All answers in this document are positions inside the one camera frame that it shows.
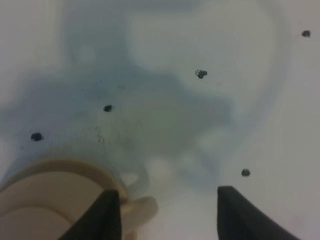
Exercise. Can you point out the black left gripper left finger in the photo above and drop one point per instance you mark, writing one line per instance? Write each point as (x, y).
(102, 221)

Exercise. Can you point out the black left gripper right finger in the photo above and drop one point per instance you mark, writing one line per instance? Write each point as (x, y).
(238, 219)

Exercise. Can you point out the beige teapot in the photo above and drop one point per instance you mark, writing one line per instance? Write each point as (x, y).
(43, 201)

